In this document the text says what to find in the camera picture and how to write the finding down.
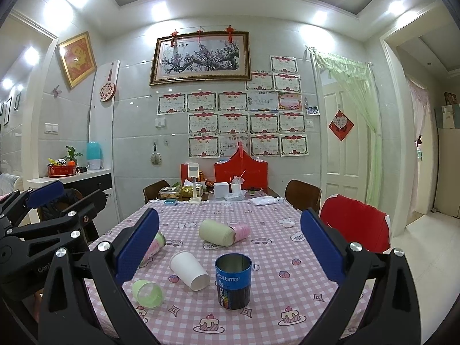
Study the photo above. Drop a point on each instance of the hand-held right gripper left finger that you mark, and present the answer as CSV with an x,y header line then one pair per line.
x,y
138,246

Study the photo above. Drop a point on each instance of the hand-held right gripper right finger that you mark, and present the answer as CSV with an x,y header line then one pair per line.
x,y
321,248

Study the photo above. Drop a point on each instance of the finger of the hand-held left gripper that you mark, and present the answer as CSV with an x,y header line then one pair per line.
x,y
45,193
88,205

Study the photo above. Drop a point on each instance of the pink green striped cup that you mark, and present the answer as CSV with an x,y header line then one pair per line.
x,y
158,245

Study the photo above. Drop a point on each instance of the small green plastic cup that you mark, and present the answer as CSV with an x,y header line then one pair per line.
x,y
148,294

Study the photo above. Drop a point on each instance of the white paper cup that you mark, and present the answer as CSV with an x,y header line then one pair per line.
x,y
187,266

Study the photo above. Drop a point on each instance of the cream cup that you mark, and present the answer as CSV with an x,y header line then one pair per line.
x,y
215,233

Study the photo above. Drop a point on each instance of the pink ribbed cup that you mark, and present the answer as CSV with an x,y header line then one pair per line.
x,y
241,230

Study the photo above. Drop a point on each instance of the blue tin cup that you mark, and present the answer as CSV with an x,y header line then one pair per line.
x,y
233,287

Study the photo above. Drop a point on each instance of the white cup with straws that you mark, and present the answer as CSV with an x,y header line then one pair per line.
x,y
236,187

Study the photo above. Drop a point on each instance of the dark wicker chair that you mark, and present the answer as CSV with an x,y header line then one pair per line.
x,y
50,210

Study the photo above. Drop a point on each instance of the white sideboard cabinet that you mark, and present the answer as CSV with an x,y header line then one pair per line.
x,y
104,183

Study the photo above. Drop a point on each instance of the red tray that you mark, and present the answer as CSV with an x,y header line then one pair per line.
x,y
61,170

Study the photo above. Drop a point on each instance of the red chair cover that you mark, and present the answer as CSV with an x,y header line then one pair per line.
x,y
354,222

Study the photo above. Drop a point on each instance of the crumpled white tissue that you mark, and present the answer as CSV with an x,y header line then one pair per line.
x,y
288,222

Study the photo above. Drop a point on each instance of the small potted plant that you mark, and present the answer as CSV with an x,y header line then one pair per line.
x,y
73,153

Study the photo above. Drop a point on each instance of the blue humidifier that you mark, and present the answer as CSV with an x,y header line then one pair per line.
x,y
95,152

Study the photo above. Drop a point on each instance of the small blue box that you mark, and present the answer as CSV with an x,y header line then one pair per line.
x,y
170,202

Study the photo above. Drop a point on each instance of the brown wooden chair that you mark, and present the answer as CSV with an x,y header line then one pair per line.
x,y
155,188
303,194

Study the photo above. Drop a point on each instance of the clear food container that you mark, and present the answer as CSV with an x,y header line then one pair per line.
x,y
168,193

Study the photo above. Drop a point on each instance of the white plastic bag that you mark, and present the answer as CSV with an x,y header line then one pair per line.
x,y
266,201

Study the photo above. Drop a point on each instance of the pink checkered tablecloth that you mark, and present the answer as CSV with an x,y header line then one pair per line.
x,y
273,312

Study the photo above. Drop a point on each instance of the hanging grey brush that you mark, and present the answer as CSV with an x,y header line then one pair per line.
x,y
155,158

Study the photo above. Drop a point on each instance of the white phone stand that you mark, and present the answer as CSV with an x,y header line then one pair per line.
x,y
194,187

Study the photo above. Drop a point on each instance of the red box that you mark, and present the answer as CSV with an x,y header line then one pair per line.
x,y
184,174

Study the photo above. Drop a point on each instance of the dark framed picture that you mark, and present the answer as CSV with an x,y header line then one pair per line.
x,y
8,110
17,101

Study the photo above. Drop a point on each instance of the white panel door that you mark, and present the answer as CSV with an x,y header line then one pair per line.
x,y
346,158

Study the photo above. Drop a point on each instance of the white square box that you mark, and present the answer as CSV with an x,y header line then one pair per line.
x,y
221,189

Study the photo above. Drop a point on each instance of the red diamond door decoration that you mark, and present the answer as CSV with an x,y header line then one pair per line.
x,y
340,124

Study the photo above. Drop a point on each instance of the green sheer curtain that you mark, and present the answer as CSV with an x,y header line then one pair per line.
x,y
373,133

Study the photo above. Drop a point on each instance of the gold framed red picture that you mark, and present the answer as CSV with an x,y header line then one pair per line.
x,y
76,59

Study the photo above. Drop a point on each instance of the white tall cabinet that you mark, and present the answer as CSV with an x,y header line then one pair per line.
x,y
448,172

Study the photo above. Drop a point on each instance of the pink door curtain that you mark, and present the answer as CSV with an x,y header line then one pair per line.
x,y
418,133

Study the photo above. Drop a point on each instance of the framed blossom painting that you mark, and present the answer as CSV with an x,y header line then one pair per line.
x,y
199,57

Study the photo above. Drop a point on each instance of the red knot ornament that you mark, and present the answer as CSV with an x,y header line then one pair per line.
x,y
198,34
229,32
175,36

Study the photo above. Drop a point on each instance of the white light switch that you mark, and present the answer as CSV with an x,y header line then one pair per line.
x,y
51,127

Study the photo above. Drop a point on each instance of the white wall socket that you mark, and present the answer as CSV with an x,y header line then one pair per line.
x,y
160,122
309,123

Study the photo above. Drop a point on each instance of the round pink wall fan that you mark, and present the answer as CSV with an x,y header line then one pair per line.
x,y
107,91

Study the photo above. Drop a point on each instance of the small wall photo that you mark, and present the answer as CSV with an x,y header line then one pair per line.
x,y
312,110

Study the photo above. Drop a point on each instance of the group of wall certificates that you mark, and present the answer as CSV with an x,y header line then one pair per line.
x,y
233,122

